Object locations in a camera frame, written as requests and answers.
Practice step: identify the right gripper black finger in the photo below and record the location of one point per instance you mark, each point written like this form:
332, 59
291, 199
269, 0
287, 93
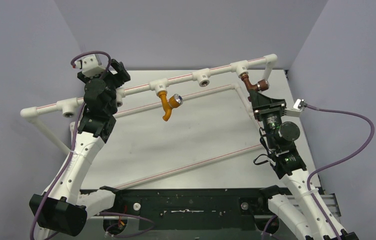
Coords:
275, 102
258, 101

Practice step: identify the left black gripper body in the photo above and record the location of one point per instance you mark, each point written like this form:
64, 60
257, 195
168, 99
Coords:
117, 81

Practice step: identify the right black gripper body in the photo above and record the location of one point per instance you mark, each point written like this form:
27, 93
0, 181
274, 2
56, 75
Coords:
269, 108

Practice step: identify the red-brown water faucet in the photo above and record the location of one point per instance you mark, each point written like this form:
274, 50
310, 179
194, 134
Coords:
260, 86

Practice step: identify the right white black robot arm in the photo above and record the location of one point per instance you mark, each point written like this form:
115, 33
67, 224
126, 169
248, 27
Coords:
311, 219

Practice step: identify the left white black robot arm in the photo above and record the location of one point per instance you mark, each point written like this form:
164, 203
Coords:
61, 208

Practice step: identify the orange water faucet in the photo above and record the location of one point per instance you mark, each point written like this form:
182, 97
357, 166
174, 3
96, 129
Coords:
169, 104

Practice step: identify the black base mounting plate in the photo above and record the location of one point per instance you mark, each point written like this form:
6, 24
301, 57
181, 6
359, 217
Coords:
198, 209

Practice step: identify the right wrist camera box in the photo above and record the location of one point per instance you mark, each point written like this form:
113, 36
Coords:
297, 109

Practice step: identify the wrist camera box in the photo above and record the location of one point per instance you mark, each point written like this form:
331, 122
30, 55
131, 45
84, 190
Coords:
297, 109
90, 65

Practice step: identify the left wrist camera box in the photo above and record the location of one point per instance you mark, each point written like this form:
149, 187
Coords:
90, 65

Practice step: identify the white pipe frame with tees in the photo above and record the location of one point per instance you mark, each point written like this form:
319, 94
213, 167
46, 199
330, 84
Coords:
181, 78

